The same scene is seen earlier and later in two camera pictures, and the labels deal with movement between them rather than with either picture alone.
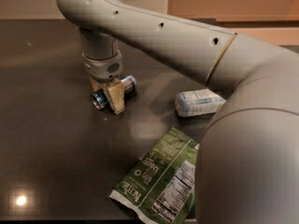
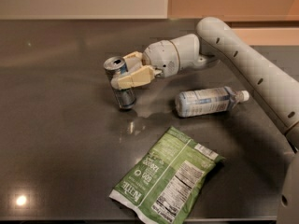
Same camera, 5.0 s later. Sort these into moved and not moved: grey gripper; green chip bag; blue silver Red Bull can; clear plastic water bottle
Moved: grey gripper; blue silver Red Bull can
Not moved: green chip bag; clear plastic water bottle
